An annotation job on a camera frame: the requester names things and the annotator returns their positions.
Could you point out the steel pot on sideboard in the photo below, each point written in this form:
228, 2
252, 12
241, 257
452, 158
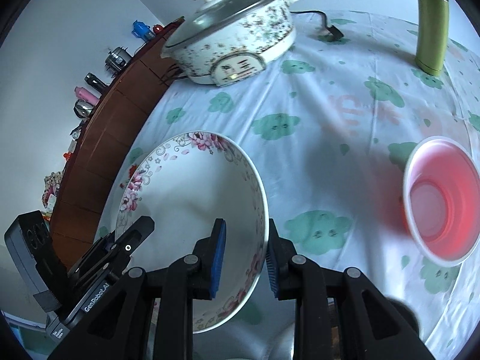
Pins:
117, 59

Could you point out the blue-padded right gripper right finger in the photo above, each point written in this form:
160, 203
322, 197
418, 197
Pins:
368, 324

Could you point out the green thermos bottle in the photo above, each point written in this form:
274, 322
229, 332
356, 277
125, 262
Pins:
432, 35

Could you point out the steel electric kettle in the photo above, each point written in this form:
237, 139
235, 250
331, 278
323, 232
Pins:
83, 109

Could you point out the black thermos flask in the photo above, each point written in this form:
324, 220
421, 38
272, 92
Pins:
95, 83

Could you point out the stainless steel bowl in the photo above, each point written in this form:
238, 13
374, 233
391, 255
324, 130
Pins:
239, 341

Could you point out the pink thermos bottle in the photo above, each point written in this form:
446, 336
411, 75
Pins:
84, 94

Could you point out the small red toy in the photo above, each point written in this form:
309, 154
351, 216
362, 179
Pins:
66, 155

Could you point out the brown wooden sideboard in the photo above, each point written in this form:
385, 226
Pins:
103, 145

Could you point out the blue thermos jug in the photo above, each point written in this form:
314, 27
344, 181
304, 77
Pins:
142, 31

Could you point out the cloud patterned tablecloth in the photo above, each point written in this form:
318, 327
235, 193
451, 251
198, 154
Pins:
330, 126

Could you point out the pink plastic bowl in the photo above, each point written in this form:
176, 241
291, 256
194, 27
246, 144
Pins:
441, 200

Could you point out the small red object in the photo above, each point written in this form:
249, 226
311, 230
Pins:
157, 28

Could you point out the speckled electric cooking pot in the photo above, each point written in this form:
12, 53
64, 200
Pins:
226, 41

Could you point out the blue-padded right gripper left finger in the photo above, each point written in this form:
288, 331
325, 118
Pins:
118, 324

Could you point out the pink flower white bowl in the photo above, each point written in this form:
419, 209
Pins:
184, 185

